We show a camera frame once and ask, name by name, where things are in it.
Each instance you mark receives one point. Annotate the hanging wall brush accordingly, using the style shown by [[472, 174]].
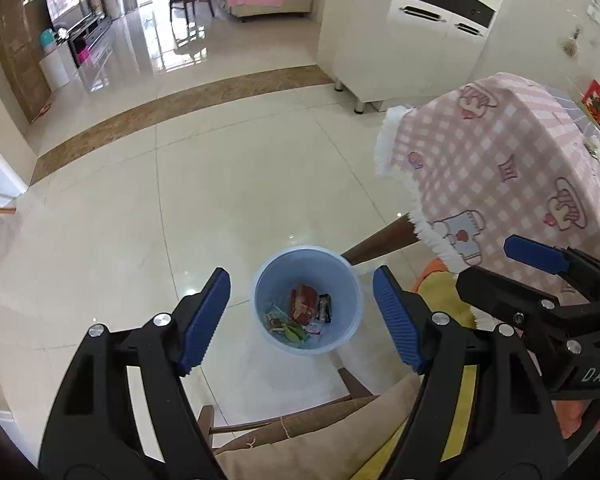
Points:
[[572, 45]]

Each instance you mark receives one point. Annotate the dark tv stand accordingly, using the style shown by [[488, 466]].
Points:
[[87, 32]]

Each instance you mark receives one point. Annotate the white cylinder bin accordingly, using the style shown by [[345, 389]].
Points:
[[55, 72]]

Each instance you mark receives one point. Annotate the wooden dining chair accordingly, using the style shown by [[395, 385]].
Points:
[[355, 385]]

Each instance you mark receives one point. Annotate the wooden table leg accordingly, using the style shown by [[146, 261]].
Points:
[[380, 242]]

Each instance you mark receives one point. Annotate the pink checked tablecloth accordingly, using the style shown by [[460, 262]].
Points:
[[505, 125]]

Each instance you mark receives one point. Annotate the pink basket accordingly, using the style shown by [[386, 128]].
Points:
[[84, 56]]

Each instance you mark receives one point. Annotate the red cartoon box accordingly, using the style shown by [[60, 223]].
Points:
[[597, 97]]

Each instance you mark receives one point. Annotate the white red wrapper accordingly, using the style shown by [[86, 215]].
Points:
[[314, 330]]

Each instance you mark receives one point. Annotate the blue trash bin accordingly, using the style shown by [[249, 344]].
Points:
[[280, 280]]

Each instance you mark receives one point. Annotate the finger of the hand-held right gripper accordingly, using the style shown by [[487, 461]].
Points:
[[500, 295], [532, 255]]

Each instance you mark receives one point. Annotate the green wrapper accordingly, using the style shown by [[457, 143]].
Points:
[[292, 332]]

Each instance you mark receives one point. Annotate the yellow cushion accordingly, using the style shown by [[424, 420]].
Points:
[[447, 285]]

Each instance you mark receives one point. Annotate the purple checked cloth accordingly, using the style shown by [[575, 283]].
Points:
[[575, 110]]

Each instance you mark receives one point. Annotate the colourful candy wrapper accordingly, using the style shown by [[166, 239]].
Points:
[[275, 320]]

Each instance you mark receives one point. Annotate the white sideboard cabinet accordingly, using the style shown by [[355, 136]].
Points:
[[380, 50]]

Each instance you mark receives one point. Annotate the red snack packet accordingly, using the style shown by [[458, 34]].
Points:
[[302, 305]]

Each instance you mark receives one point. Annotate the black snack packet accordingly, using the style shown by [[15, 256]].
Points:
[[325, 307]]

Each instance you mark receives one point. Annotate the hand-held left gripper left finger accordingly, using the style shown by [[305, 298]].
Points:
[[202, 325]]

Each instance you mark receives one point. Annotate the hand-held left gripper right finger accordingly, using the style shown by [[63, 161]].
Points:
[[397, 325]]

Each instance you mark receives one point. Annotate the wooden chair beige cushion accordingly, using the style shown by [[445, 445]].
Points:
[[330, 440]]

